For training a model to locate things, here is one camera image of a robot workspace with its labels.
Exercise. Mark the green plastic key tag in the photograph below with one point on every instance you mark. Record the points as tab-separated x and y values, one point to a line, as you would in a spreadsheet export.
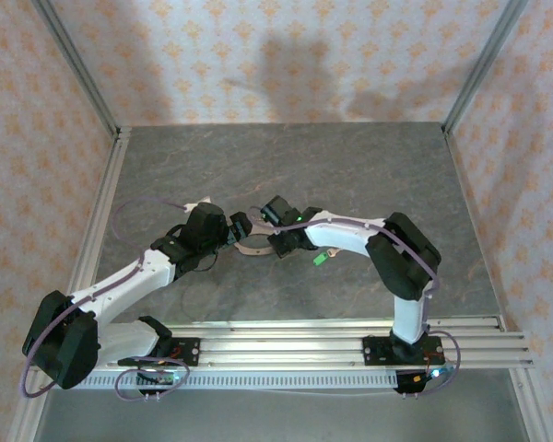
320	258

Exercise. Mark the small silver key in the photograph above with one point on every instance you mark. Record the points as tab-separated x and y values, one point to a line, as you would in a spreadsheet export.
334	252

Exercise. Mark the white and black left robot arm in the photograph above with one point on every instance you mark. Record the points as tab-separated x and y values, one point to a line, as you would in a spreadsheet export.
120	285

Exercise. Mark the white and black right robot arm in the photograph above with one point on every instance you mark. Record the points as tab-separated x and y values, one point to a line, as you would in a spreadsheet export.
341	237

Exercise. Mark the black electronics board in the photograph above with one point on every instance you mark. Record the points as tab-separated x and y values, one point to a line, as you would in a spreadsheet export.
417	380
161	378

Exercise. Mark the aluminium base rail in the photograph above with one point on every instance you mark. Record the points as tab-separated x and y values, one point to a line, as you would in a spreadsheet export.
281	345

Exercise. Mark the aluminium frame post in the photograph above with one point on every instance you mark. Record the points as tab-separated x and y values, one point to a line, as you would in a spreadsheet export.
481	69
83	69

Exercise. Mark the aluminium lower frame rail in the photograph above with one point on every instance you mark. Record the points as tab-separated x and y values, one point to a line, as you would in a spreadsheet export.
532	405
30	414

